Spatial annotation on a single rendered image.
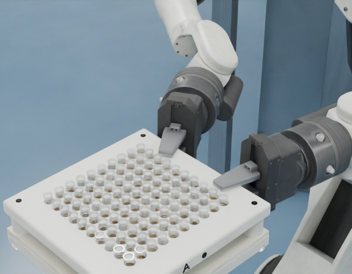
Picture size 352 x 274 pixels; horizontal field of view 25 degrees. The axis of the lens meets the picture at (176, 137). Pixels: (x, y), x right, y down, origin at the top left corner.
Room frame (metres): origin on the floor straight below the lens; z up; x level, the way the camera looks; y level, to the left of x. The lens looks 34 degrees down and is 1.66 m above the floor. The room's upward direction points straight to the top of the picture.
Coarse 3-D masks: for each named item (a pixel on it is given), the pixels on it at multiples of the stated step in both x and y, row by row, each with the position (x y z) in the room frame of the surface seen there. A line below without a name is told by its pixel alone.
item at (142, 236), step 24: (120, 168) 0.86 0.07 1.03; (144, 168) 0.86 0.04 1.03; (96, 192) 0.80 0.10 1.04; (120, 192) 0.80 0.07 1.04; (144, 192) 0.81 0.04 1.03; (168, 192) 0.81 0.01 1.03; (192, 192) 0.79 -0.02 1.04; (96, 216) 0.75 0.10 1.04; (144, 216) 0.76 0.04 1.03; (168, 216) 0.76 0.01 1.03; (120, 240) 0.71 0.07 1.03; (144, 240) 0.71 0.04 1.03
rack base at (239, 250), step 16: (16, 240) 0.78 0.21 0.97; (32, 240) 0.77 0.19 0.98; (240, 240) 0.76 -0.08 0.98; (256, 240) 0.77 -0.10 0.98; (32, 256) 0.75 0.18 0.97; (48, 256) 0.74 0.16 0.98; (224, 256) 0.74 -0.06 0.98; (240, 256) 0.74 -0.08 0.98; (48, 272) 0.73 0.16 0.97; (64, 272) 0.71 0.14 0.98; (192, 272) 0.71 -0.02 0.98; (208, 272) 0.71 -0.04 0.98; (224, 272) 0.72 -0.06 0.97
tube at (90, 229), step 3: (87, 225) 0.73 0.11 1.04; (90, 225) 0.73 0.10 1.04; (93, 225) 0.73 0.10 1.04; (87, 228) 0.73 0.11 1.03; (90, 228) 0.73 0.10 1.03; (93, 228) 0.73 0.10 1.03; (87, 231) 0.72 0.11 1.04; (90, 231) 0.72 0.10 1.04; (93, 231) 0.72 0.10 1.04; (96, 231) 0.73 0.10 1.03; (87, 234) 0.72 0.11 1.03; (90, 234) 0.72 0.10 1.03; (93, 234) 0.72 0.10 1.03; (90, 237) 0.72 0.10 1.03
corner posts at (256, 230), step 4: (12, 220) 0.78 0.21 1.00; (12, 224) 0.78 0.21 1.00; (16, 224) 0.78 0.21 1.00; (256, 224) 0.77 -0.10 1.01; (260, 224) 0.77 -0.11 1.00; (12, 228) 0.78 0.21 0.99; (16, 228) 0.78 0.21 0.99; (20, 228) 0.78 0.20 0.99; (252, 228) 0.77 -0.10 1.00; (256, 228) 0.77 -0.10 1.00; (260, 228) 0.77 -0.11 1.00; (16, 232) 0.78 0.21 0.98; (20, 232) 0.78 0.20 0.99; (24, 232) 0.78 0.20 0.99; (28, 232) 0.78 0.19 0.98; (244, 232) 0.78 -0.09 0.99; (248, 232) 0.77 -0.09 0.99; (252, 232) 0.77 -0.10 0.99; (256, 232) 0.77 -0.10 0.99; (260, 232) 0.77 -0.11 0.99; (252, 236) 0.77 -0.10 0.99; (256, 236) 0.77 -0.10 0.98
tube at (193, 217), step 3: (189, 213) 0.75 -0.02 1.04; (192, 213) 0.75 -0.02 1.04; (195, 213) 0.75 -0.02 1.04; (189, 216) 0.75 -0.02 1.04; (192, 216) 0.75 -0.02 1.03; (195, 216) 0.75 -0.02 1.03; (198, 216) 0.75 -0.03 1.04; (189, 219) 0.75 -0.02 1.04; (192, 219) 0.74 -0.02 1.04; (195, 219) 0.74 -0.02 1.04; (198, 219) 0.75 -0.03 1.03; (189, 222) 0.75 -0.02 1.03; (192, 222) 0.74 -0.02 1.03; (195, 222) 0.74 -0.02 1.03; (198, 222) 0.75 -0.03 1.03
